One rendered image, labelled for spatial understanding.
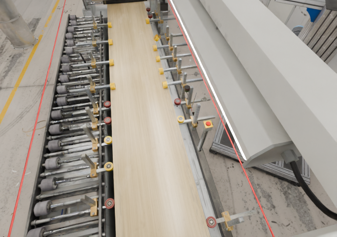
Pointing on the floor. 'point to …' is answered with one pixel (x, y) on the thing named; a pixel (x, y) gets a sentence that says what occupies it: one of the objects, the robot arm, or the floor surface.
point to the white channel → (282, 78)
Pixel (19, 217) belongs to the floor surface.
